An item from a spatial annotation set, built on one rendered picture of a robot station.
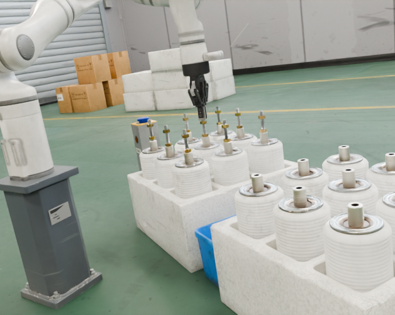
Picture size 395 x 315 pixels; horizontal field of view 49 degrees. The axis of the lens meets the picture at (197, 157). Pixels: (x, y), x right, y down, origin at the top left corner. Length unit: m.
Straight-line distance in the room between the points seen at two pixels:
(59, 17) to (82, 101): 3.93
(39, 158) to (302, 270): 0.63
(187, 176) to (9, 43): 0.49
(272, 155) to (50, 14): 0.66
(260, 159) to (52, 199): 0.54
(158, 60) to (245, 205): 3.33
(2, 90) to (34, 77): 5.95
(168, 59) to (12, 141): 3.06
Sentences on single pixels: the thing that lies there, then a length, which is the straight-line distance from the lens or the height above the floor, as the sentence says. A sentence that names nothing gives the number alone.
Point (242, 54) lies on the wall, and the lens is 6.97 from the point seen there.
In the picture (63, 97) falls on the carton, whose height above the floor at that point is 0.18.
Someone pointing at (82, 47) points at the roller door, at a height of 0.77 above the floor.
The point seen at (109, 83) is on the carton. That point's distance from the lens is 5.18.
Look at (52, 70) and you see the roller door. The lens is 7.18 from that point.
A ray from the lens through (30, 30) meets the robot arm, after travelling 1.06.
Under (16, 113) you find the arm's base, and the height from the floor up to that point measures 0.45.
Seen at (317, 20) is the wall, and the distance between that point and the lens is 6.45.
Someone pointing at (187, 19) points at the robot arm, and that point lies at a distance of 1.19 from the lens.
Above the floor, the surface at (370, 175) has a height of 0.25.
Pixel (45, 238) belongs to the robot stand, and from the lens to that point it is 1.06.
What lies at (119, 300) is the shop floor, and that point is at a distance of 1.07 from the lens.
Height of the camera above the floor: 0.54
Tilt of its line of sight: 14 degrees down
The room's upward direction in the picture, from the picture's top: 9 degrees counter-clockwise
